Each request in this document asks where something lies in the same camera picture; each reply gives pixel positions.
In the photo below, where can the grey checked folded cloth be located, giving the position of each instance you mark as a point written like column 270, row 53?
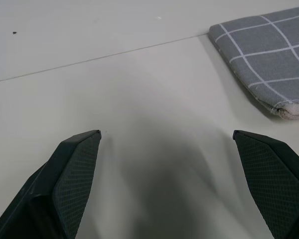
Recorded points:
column 266, row 59

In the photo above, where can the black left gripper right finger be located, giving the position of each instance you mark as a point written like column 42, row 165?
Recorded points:
column 271, row 179

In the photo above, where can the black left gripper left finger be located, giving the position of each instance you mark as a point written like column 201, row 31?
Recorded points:
column 64, row 184

